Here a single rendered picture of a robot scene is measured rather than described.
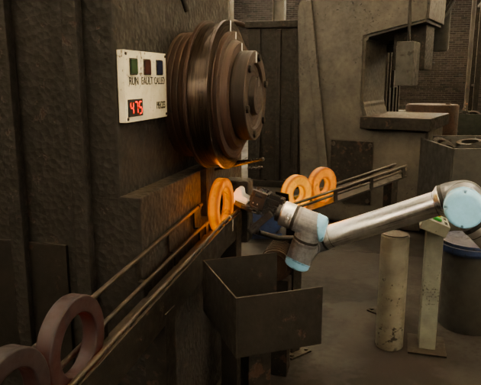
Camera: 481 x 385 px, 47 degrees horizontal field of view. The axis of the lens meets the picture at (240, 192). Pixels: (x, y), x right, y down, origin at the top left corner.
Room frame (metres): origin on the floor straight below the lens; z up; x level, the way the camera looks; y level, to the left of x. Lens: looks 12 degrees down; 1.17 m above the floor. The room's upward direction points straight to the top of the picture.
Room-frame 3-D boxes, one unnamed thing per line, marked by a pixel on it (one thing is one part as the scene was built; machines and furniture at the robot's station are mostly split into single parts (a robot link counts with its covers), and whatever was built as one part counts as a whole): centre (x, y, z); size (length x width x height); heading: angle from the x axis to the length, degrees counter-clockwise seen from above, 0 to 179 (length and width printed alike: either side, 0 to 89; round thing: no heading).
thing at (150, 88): (1.52, 0.26, 1.15); 0.26 x 0.02 x 0.18; 164
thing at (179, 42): (1.84, 0.14, 1.12); 0.47 x 0.10 x 0.47; 164
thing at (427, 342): (2.27, -0.83, 0.31); 0.24 x 0.16 x 0.62; 164
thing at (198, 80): (1.81, 0.06, 1.11); 0.47 x 0.06 x 0.47; 164
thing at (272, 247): (2.10, -0.16, 0.27); 0.22 x 0.13 x 0.53; 164
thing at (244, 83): (1.79, -0.03, 1.11); 0.28 x 0.06 x 0.28; 164
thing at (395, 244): (2.27, -0.66, 0.26); 0.12 x 0.12 x 0.52
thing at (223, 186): (1.81, 0.06, 0.75); 0.18 x 0.03 x 0.18; 163
